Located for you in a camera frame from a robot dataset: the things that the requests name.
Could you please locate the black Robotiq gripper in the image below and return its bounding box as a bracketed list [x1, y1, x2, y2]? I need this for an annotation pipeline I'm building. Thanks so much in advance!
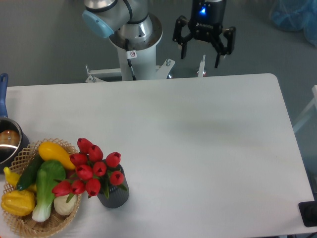
[172, 0, 236, 68]

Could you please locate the red tulip bouquet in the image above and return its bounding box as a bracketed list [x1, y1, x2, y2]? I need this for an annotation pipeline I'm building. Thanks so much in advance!
[52, 138, 128, 198]

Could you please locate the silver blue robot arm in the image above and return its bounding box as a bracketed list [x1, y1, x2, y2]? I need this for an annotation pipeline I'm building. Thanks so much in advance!
[82, 0, 236, 67]

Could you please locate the dark grey ribbed vase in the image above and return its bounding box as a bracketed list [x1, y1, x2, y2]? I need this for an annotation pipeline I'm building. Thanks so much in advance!
[97, 164, 129, 208]

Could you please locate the blue plastic bag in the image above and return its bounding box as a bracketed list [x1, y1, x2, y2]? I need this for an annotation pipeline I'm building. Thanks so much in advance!
[269, 0, 317, 47]

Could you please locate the yellow squash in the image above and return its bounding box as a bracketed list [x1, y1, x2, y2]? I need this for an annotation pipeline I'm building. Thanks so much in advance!
[38, 141, 75, 170]

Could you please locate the black device at table edge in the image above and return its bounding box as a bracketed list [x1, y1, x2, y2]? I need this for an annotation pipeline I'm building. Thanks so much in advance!
[298, 201, 317, 227]

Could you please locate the green bok choy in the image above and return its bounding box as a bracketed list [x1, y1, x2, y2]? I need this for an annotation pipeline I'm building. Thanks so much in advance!
[32, 160, 66, 222]

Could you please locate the white garlic bulb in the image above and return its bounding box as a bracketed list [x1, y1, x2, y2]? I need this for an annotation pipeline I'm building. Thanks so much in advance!
[53, 195, 77, 216]

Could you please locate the green cucumber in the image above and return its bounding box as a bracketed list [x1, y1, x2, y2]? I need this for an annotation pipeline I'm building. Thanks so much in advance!
[16, 153, 44, 191]

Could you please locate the small yellow gourd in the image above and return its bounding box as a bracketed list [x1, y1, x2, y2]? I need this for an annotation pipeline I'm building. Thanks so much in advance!
[3, 167, 37, 193]

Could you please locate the yellow bell pepper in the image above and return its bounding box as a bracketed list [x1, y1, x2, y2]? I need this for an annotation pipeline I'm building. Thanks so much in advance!
[1, 190, 35, 216]

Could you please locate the woven wicker basket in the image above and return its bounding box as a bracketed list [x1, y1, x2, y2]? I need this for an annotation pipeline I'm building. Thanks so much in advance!
[2, 138, 81, 238]

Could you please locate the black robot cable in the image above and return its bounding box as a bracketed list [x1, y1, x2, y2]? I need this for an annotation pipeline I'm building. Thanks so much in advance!
[125, 38, 137, 81]

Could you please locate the white frame at right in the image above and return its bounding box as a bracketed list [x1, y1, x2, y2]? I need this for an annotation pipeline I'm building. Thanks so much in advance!
[293, 85, 317, 133]

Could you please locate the blue handled saucepan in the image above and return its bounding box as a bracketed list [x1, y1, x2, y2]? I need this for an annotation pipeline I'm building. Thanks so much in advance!
[0, 73, 29, 174]

